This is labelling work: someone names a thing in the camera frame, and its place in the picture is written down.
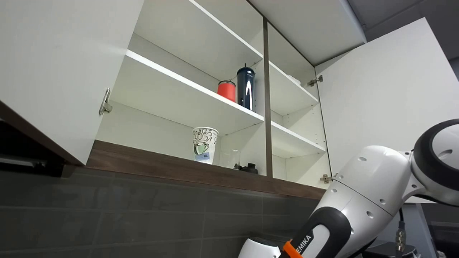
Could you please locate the red mug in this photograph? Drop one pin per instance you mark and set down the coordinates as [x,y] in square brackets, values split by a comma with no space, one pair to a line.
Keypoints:
[227,89]

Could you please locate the small black object on shelf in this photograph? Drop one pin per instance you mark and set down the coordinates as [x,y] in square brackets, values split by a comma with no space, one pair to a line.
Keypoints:
[250,167]

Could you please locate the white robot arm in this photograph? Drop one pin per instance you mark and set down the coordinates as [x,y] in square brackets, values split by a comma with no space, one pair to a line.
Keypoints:
[369,192]

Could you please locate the patterned paper cup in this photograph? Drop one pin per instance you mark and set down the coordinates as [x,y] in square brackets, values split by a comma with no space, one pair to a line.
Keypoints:
[204,143]

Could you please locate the dark blue tumbler bottle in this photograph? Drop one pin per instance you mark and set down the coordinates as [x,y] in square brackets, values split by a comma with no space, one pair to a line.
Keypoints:
[244,83]

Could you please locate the white wall cabinet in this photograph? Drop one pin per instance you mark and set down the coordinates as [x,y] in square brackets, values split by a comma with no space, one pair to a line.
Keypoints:
[166,86]

